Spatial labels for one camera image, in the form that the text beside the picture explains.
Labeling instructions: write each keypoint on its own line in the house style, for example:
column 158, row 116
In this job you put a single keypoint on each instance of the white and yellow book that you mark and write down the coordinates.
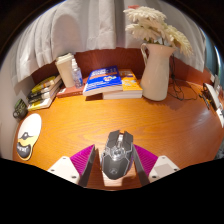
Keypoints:
column 41, row 104

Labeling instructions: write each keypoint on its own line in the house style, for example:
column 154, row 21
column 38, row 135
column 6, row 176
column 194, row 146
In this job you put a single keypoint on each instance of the round white printed mouse pad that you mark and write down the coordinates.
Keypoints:
column 29, row 133

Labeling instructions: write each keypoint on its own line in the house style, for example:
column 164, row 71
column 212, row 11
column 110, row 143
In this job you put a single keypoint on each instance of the cream tumbler cup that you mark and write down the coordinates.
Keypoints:
column 65, row 71

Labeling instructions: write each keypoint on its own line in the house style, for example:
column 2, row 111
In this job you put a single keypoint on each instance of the dark mug green inside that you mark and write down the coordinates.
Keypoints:
column 20, row 108

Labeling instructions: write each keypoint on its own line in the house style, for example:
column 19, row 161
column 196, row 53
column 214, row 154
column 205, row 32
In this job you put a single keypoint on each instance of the dark red book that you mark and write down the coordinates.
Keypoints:
column 70, row 91

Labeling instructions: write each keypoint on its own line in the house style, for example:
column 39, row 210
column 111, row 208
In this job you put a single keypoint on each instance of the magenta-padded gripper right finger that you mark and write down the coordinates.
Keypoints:
column 145, row 160

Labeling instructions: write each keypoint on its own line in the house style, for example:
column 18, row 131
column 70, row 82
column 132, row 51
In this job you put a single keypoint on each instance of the orange paperback book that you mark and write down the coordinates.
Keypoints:
column 130, row 85

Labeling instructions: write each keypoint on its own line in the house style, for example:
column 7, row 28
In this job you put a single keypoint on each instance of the black grey gaming mouse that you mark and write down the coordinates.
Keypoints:
column 116, row 156

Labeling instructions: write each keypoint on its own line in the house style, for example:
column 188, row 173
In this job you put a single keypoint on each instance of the white flat device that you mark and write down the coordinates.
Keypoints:
column 213, row 96

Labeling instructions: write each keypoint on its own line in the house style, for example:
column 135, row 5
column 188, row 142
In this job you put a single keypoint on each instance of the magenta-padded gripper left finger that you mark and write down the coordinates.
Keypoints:
column 81, row 160

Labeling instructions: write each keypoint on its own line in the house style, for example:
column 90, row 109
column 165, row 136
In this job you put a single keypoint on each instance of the white curtain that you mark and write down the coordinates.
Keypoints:
column 83, row 26

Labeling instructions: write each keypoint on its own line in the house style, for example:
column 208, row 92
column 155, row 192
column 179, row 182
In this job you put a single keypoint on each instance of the clear spray bottle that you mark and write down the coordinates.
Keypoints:
column 77, row 76

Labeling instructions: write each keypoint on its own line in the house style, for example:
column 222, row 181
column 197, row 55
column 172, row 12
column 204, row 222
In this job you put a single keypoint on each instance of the cream ceramic jug vase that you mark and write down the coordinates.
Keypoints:
column 156, row 76

